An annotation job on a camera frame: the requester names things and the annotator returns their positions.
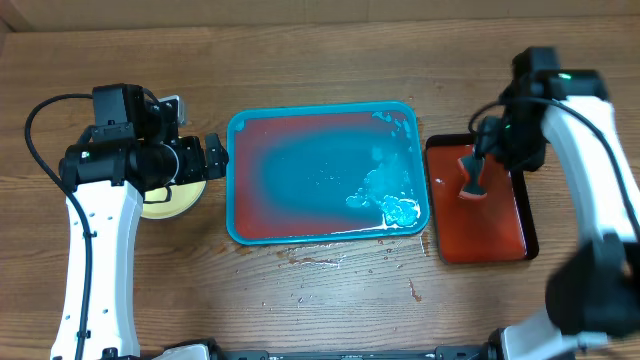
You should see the yellow-green plate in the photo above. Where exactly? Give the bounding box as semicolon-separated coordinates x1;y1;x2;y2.
141;181;207;220

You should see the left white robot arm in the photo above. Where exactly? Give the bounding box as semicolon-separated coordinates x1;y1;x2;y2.
50;84;229;359

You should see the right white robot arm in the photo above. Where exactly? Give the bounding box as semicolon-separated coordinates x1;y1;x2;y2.
458;47;639;359

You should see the black tray with red water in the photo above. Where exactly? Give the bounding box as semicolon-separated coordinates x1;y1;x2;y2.
424;134;539;264

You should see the teal serving tray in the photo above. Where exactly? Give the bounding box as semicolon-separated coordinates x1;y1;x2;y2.
226;101;430;246

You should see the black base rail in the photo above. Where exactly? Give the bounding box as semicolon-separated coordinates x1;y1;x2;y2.
159;344;576;360

